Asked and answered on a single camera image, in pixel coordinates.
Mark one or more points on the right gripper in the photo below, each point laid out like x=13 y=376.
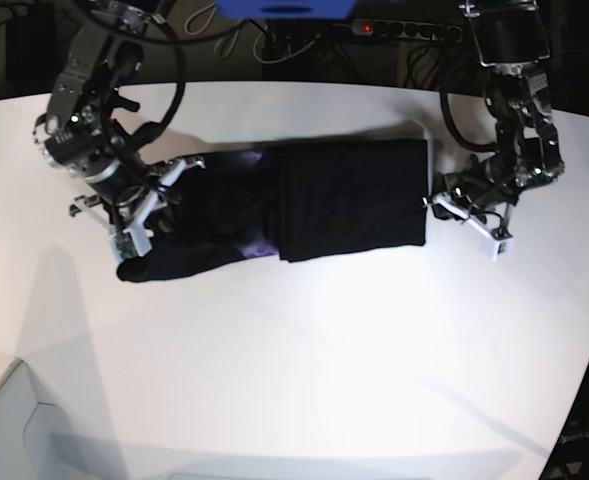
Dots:
x=130 y=207

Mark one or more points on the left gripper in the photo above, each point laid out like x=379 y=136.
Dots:
x=472 y=199

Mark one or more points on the black t-shirt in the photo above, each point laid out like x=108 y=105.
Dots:
x=297 y=201

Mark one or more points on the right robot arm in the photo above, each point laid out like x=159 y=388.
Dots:
x=78 y=132

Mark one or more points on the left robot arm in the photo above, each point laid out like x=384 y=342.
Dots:
x=511 y=44

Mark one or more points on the black power strip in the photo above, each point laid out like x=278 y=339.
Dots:
x=407 y=30

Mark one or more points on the white bin bottom left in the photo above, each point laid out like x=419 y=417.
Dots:
x=37 y=440

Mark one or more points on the blue box overhead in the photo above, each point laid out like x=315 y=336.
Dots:
x=286 y=9

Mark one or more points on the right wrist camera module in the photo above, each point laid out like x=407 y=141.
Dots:
x=129 y=244

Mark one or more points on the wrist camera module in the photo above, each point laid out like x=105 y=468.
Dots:
x=129 y=244
x=498 y=245

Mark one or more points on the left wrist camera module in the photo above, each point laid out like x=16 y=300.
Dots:
x=498 y=245

